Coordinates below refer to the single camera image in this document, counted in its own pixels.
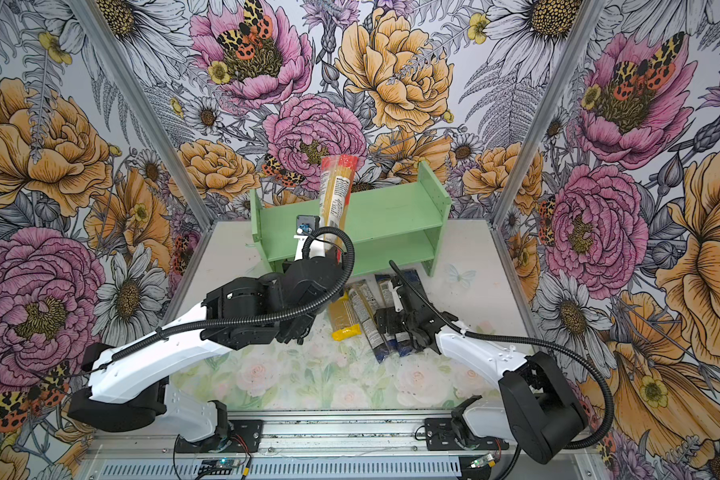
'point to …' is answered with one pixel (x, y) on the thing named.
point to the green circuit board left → (222, 466)
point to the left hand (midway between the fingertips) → (326, 258)
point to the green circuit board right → (481, 461)
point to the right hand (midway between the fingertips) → (389, 323)
